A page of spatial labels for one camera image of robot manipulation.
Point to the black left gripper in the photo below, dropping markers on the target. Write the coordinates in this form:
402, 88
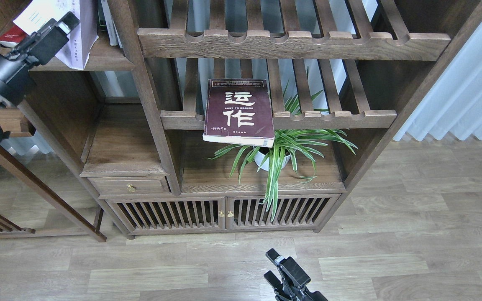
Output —
37, 49

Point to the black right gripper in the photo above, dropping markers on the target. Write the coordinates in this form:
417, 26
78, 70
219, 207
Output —
292, 286

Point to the white book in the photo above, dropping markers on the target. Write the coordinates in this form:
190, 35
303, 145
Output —
75, 53
111, 30

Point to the red book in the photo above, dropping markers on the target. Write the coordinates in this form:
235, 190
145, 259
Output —
12, 37

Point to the dark brown book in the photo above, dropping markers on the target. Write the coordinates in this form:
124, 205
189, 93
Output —
238, 111

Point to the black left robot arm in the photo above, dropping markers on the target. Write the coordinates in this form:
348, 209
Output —
35, 49

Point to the white upright book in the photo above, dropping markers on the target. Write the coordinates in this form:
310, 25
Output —
111, 30

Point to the white plant pot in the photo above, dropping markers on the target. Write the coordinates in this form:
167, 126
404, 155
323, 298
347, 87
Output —
264, 164

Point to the green spider plant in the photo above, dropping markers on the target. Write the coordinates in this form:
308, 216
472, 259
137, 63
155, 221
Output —
294, 142

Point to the dark wooden bookshelf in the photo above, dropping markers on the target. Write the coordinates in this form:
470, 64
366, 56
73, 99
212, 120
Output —
135, 115

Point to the brass drawer knob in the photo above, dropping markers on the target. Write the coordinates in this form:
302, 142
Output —
131, 188

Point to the white curtain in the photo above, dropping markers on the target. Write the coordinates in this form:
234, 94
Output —
454, 104

